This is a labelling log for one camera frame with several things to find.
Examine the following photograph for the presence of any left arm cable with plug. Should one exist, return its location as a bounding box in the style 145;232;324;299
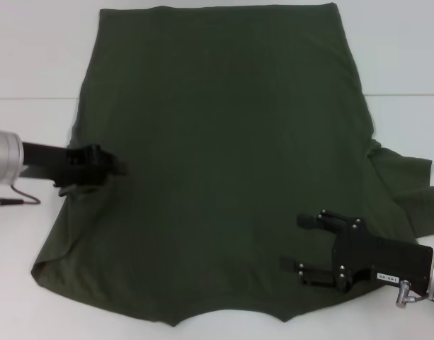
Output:
0;183;41;207

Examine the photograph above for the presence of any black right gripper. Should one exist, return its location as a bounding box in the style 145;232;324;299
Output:
280;208;434;294

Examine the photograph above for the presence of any arm cable with plug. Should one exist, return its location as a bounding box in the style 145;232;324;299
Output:
394;279;430;308
0;183;41;207

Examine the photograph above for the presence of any dark green t-shirt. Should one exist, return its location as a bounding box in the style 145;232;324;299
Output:
30;2;434;329

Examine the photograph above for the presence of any right arm cable with plug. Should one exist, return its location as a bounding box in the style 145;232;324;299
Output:
394;279;430;308

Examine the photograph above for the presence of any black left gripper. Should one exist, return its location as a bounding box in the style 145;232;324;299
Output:
21;140;128;189

